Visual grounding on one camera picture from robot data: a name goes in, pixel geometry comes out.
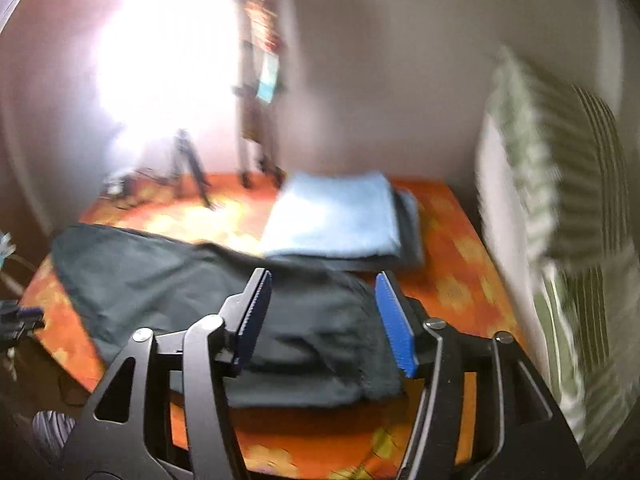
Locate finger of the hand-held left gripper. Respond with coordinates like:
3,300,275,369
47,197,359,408
0,304,46,346

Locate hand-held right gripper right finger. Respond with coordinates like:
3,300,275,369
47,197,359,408
374,271,586,480

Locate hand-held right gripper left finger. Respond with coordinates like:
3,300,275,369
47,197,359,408
62,267,273,480

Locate dark green pants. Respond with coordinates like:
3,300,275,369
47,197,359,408
51,224,408,408

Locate orange floral bed sheet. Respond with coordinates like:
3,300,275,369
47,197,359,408
20,172,526,480

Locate dark grey folded garment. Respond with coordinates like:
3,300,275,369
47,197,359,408
350,187,426,273

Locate person's striped trouser leg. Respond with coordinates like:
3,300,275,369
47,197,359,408
32,410,76,466

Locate light blue folded towel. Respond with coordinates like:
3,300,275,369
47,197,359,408
260,171,403,261

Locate small black tripod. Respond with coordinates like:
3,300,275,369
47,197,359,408
170,129,216,211

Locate tall brown tripod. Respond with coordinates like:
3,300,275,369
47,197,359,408
232,0,288,191

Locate green striped white pillow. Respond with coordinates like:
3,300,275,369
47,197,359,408
475,47,633,461

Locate patterned hanging cloth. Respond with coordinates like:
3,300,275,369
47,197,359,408
245,0,291,103

